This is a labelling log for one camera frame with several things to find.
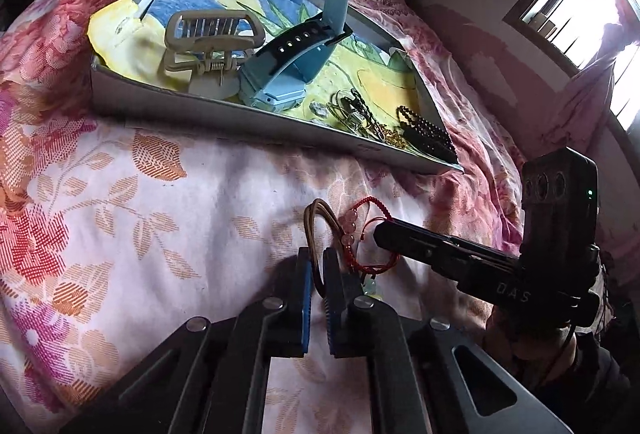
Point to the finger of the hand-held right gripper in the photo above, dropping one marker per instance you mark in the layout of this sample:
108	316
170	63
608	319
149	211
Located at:
440	249

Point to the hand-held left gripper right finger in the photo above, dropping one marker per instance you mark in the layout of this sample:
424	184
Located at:
331	314

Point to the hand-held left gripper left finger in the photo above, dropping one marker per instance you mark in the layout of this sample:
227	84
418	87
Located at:
304	309

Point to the blue wrist watch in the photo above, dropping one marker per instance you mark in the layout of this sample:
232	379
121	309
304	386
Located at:
280	88

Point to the grey tray with dinosaur drawing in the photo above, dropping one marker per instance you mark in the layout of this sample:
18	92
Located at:
200	109

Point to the beige hair claw clip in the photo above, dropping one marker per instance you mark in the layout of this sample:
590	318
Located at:
176	29

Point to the person's right forearm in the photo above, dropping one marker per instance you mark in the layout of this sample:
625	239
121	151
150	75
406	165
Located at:
590	379

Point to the person's right hand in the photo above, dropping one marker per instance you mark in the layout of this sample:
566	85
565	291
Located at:
530	339

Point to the pink curtain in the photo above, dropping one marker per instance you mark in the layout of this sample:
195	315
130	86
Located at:
595	98

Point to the floral bedsheet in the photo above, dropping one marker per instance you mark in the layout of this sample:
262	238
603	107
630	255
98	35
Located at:
125	224

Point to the window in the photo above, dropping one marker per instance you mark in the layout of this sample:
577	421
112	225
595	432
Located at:
585	8

